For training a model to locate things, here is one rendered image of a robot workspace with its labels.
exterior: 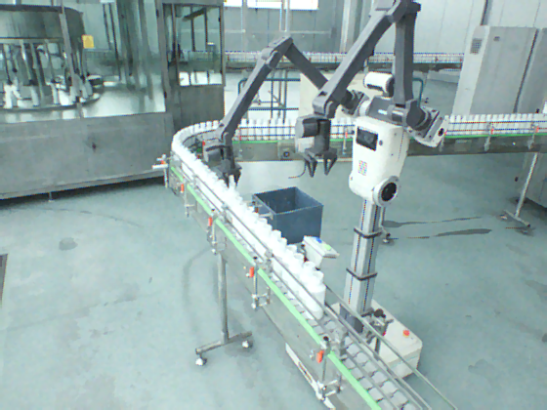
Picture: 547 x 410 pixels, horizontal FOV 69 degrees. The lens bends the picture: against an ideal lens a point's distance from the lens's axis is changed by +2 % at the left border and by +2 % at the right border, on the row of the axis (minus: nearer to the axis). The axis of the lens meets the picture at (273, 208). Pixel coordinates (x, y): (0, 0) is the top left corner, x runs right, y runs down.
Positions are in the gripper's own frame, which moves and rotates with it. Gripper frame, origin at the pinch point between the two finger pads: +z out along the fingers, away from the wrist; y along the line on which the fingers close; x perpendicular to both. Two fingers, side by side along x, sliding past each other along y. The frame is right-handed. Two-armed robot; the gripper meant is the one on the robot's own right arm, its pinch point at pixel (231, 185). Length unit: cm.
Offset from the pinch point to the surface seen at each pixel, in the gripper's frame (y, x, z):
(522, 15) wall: -1203, -652, 54
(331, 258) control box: -16, 56, 14
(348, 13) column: -702, -830, -2
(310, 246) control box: -12, 47, 12
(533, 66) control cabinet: -615, -239, 68
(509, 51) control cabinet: -570, -254, 39
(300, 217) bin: -41, -10, 36
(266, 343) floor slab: -12, -14, 123
